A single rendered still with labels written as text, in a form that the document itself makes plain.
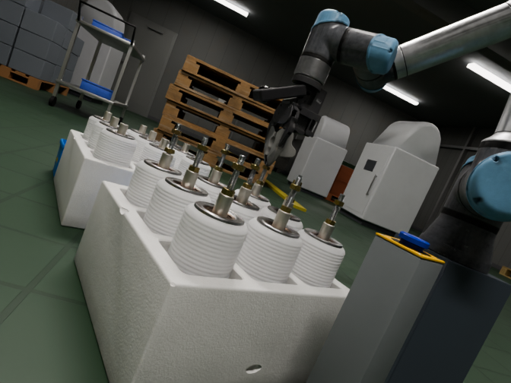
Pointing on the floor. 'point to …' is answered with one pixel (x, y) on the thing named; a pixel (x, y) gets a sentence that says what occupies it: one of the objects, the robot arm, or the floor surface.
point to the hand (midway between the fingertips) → (266, 159)
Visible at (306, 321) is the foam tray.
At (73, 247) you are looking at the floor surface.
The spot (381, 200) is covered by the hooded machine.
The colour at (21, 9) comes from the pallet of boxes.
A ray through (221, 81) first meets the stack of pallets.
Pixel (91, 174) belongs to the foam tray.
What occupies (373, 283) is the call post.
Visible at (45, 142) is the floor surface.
